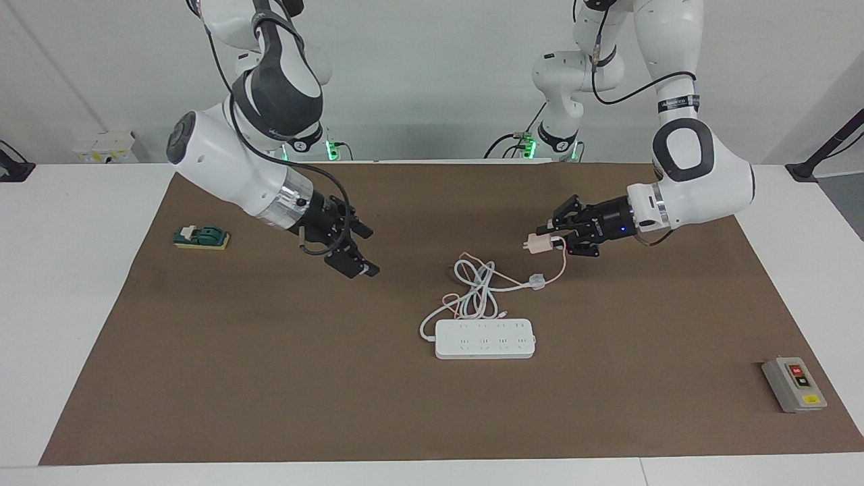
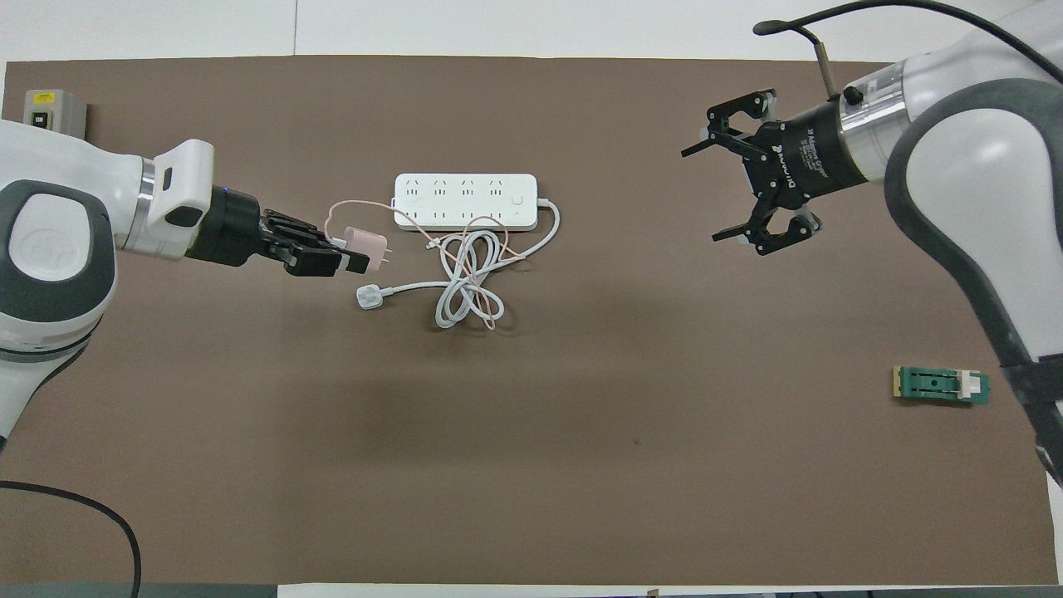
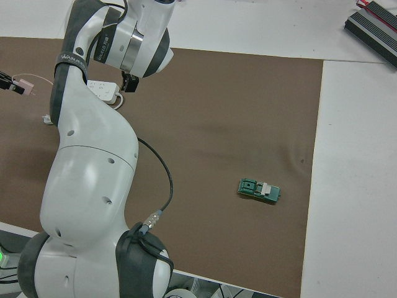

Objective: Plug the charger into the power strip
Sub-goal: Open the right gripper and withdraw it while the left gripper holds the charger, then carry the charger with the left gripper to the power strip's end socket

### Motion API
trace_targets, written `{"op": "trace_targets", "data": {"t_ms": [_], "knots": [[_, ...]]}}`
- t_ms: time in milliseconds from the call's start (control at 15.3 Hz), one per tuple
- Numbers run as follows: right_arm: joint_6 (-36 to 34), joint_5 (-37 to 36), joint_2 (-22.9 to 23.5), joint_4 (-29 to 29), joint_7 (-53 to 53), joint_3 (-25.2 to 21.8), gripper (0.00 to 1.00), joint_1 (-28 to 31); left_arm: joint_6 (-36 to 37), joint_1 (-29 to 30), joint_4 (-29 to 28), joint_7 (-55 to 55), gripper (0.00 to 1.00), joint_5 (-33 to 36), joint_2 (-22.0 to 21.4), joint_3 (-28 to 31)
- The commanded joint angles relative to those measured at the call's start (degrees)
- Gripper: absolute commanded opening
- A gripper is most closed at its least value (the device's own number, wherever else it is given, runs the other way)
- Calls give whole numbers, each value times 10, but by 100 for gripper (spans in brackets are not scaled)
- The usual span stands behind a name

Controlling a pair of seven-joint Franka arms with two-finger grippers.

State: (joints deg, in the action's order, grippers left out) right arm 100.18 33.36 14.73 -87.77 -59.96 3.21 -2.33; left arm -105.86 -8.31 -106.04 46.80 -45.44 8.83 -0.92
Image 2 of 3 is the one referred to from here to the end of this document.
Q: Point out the grey on-off switch box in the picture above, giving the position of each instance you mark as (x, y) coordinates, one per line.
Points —
(62, 108)

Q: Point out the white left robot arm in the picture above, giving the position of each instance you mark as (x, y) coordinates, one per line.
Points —
(58, 249)

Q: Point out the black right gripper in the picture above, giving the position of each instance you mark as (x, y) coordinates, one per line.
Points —
(801, 158)

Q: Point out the pink charger block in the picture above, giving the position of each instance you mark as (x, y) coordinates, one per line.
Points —
(365, 243)

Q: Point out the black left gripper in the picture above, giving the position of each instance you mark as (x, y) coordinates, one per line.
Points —
(232, 228)

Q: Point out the brown table mat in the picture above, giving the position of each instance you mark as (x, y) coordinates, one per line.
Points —
(581, 498)

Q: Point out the white power strip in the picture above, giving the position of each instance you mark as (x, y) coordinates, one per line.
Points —
(465, 203)

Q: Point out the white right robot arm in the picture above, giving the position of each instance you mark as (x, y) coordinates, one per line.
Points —
(980, 166)

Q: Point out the green knife switch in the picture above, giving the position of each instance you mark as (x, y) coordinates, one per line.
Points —
(938, 384)

